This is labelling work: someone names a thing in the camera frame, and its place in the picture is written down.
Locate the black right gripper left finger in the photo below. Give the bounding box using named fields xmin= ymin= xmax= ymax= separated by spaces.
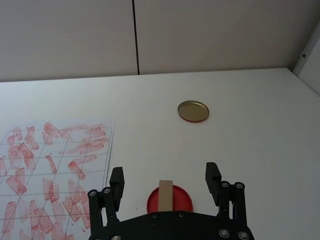
xmin=87 ymin=166 xmax=125 ymax=233

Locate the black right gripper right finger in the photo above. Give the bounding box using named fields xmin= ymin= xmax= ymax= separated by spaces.
xmin=204 ymin=162 xmax=248 ymax=227

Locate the round red ink pad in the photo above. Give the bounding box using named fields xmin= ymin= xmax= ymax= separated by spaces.
xmin=146 ymin=184 xmax=195 ymax=214

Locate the brown rectangular stamp block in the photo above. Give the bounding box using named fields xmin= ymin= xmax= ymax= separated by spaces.
xmin=157 ymin=179 xmax=174 ymax=213

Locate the white paper with red stamps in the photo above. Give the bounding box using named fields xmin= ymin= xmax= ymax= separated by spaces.
xmin=0 ymin=117 xmax=116 ymax=240

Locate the round gold metal lid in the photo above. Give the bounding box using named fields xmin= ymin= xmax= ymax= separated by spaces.
xmin=177 ymin=100 xmax=210 ymax=124

